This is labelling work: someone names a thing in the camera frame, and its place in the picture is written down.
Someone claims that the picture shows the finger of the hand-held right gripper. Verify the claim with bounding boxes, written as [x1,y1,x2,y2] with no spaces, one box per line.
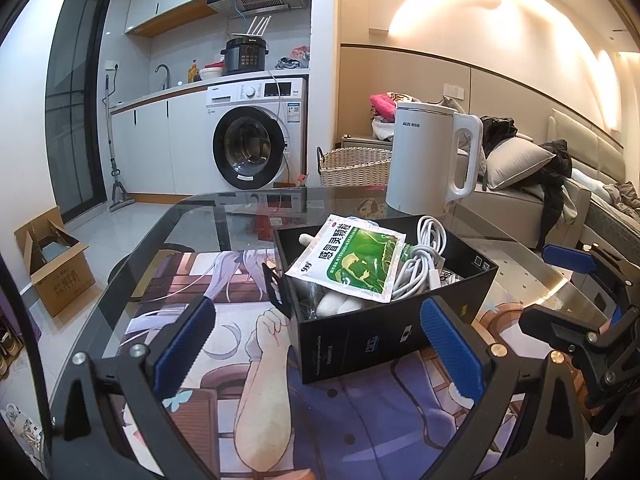
[542,242,640,312]
[520,305,640,436]

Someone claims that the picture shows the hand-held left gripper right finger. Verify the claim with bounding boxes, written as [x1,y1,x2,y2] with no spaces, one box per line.
[419,295,586,480]

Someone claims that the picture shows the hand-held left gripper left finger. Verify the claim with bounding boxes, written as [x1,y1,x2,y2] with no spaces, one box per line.
[47,294,218,480]

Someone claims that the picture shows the bag of striped laces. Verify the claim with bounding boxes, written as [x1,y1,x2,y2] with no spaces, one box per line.
[434,266,471,288]

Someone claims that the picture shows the black cardboard box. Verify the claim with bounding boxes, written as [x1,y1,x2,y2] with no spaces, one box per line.
[261,217,500,386]

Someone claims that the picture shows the white cable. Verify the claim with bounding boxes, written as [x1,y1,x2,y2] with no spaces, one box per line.
[390,215,448,301]

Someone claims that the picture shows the green medicine packet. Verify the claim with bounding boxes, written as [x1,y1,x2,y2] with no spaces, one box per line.
[284,214,407,303]

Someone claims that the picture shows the grey sofa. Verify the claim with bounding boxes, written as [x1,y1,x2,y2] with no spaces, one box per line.
[470,175,593,251]

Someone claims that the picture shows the black jacket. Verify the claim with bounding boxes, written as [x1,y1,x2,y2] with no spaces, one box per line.
[537,140,577,227]

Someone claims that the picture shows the grey pillow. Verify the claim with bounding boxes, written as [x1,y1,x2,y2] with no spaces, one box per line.
[482,136,558,191]

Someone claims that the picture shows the brown cardboard box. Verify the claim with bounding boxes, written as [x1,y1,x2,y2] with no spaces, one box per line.
[14,206,97,318]

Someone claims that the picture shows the printed table mat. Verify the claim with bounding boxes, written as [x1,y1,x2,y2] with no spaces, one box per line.
[120,247,551,480]

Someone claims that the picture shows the black cloth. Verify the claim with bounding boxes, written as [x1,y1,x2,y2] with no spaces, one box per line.
[480,116,519,158]

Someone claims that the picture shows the red box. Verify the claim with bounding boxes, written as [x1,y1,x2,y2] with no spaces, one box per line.
[250,192,306,243]

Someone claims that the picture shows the grey mop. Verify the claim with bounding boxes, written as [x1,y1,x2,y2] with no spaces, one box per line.
[104,74,136,211]

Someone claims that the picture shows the white electric kettle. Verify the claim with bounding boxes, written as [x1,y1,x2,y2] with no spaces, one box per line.
[385,101,484,218]

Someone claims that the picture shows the brown shoe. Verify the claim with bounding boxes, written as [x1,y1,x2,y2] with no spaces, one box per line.
[0,327,23,377]

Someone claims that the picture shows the white sneaker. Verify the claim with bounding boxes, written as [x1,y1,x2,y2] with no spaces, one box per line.
[0,402,48,455]

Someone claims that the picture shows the white kitchen cabinet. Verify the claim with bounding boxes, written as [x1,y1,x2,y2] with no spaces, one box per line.
[109,80,216,197]

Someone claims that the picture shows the wicker basket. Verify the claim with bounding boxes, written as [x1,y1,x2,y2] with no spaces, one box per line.
[316,146,393,190]

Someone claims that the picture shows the pink cloth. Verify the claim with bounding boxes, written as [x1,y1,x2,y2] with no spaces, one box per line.
[369,92,399,119]

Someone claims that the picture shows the white washing machine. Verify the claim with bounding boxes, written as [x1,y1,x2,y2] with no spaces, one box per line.
[205,76,308,193]

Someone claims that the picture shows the dark glass door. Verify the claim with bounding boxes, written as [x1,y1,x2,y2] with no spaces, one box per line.
[45,0,113,223]

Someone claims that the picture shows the black pressure cooker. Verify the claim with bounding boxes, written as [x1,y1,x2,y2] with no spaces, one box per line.
[221,36,268,76]

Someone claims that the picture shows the white router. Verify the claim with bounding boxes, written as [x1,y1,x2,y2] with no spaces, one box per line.
[231,16,273,40]

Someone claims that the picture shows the steel range hood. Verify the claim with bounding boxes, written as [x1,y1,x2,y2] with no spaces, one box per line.
[206,0,307,17]

